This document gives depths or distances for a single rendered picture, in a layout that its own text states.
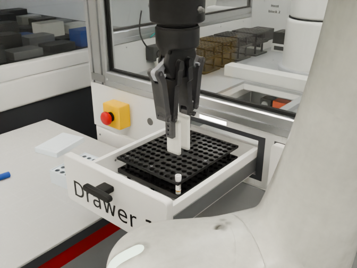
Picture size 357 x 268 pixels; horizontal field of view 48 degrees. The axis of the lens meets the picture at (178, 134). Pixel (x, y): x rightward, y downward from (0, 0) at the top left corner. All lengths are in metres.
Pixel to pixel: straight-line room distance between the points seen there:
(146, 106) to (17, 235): 0.47
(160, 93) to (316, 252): 0.37
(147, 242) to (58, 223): 0.54
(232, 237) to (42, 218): 0.61
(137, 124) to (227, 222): 0.76
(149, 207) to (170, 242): 0.29
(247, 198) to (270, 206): 0.58
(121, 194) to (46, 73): 0.92
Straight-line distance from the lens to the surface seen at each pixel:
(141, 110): 1.15
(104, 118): 1.17
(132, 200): 0.75
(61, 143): 1.28
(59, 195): 1.05
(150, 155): 0.89
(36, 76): 1.58
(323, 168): 0.38
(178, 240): 0.44
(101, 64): 1.24
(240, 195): 1.03
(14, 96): 1.55
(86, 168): 0.82
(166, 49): 0.67
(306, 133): 0.37
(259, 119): 0.91
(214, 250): 0.43
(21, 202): 1.05
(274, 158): 0.91
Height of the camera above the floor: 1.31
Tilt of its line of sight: 24 degrees down
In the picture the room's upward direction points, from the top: straight up
